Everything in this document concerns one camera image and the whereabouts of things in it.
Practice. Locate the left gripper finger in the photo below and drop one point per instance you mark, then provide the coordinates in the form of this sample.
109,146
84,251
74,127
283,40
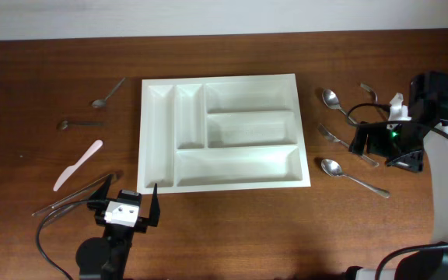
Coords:
98,198
154,211

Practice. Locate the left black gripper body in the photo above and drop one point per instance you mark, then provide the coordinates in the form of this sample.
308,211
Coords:
142,222

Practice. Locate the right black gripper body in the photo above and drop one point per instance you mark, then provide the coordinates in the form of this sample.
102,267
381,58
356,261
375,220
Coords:
376,144

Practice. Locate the steel tablespoon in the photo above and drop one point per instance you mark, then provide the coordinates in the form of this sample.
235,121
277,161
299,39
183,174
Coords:
331,100
333,169

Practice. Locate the steel fork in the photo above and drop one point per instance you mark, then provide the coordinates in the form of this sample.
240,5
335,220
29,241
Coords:
332,138
374,99

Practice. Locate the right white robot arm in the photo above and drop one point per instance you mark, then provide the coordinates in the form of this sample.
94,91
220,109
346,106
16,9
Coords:
428,108

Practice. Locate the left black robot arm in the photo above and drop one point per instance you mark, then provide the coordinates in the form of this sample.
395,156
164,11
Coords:
106,257

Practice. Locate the long steel tongs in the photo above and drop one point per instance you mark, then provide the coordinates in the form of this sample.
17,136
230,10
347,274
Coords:
113,176

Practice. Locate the pink plastic knife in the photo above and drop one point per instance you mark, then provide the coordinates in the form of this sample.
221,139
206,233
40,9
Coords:
68,171

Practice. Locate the small dark teaspoon lower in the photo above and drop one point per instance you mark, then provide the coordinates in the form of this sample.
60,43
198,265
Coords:
63,125

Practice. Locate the small steel teaspoon upper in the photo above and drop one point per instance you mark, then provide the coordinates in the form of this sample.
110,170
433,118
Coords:
100,103

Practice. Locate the white plastic cutlery tray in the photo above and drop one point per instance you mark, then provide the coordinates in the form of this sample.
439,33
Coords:
221,134

